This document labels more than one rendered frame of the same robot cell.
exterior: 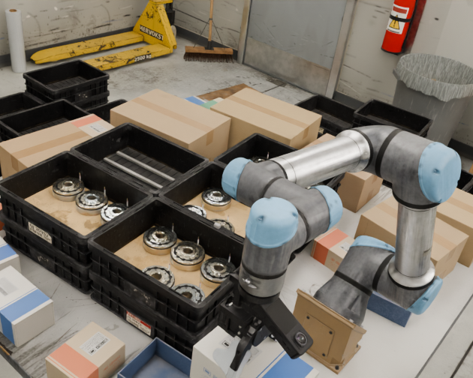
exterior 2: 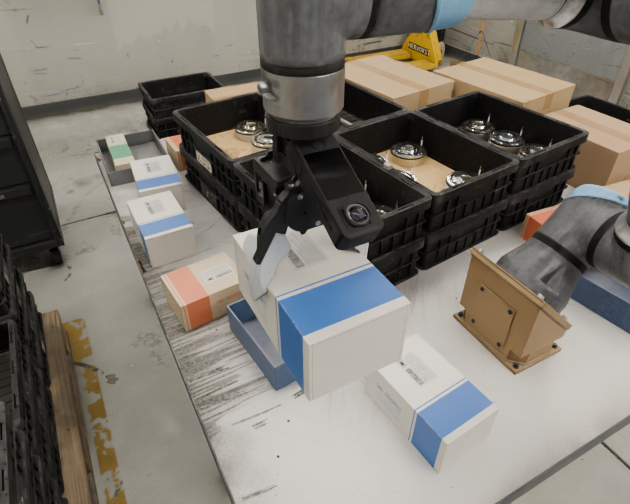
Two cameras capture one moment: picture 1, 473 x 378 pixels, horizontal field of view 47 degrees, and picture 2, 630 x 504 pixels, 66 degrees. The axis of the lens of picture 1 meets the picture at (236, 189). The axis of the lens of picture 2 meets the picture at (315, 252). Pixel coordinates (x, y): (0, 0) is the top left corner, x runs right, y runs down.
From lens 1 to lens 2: 0.60 m
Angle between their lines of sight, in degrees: 22
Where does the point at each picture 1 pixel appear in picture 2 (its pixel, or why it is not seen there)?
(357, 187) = (606, 163)
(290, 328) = (343, 194)
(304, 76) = (580, 90)
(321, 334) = (498, 315)
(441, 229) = not seen: outside the picture
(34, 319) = (170, 241)
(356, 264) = (565, 221)
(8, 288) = (157, 208)
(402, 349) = (629, 366)
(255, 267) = (266, 47)
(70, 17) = not seen: hidden behind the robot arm
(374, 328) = (589, 331)
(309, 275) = not seen: hidden behind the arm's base
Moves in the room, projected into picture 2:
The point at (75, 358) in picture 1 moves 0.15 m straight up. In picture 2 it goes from (189, 281) to (178, 226)
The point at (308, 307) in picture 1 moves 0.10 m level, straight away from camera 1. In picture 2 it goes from (483, 274) to (503, 250)
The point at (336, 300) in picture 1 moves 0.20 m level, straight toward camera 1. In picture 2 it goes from (524, 267) to (472, 325)
